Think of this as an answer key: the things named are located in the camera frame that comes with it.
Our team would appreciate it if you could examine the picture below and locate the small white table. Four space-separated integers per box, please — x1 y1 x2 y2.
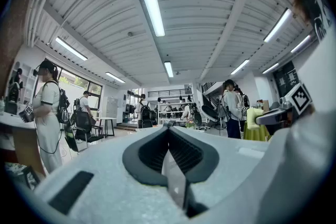
95 116 117 137

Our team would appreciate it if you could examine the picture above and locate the black wall board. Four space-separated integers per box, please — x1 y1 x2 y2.
272 60 300 100

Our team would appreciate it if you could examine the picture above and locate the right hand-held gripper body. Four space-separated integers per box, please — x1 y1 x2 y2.
278 83 315 124

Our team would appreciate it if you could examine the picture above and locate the yellow-green table cover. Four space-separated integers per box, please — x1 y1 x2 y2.
242 120 271 142

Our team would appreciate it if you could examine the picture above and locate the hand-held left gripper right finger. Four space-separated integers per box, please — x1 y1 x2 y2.
167 124 220 184

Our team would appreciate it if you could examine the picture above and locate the long ceiling tube light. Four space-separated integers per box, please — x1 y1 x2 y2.
261 62 280 75
55 36 88 61
230 59 250 76
134 0 166 37
263 8 292 43
290 34 312 54
164 60 174 78
104 71 126 84

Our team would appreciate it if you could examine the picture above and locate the yellow cloth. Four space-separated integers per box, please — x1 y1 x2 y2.
246 106 265 131

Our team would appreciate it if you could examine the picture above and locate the wooden counter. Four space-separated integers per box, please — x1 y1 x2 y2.
0 112 47 178

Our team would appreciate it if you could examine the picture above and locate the white wall shelf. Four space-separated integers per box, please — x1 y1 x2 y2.
7 61 38 113

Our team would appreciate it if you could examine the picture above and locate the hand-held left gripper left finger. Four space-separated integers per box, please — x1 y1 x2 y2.
122 122 169 187

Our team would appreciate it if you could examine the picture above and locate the person's white printed shirt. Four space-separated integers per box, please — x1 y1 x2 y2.
251 0 336 224

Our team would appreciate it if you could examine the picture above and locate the large black-framed window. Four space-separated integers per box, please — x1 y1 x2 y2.
45 59 103 113

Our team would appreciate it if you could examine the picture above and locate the white open shelving unit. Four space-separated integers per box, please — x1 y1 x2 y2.
146 88 195 125

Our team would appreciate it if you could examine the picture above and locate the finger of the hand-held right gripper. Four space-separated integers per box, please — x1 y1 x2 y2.
255 109 287 126

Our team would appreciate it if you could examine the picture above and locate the black round-backed chair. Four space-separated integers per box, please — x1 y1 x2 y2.
201 104 219 131

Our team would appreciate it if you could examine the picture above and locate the black office chair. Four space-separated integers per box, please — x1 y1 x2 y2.
64 109 105 152

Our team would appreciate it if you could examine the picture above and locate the black staircase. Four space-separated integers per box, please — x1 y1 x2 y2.
201 81 224 113

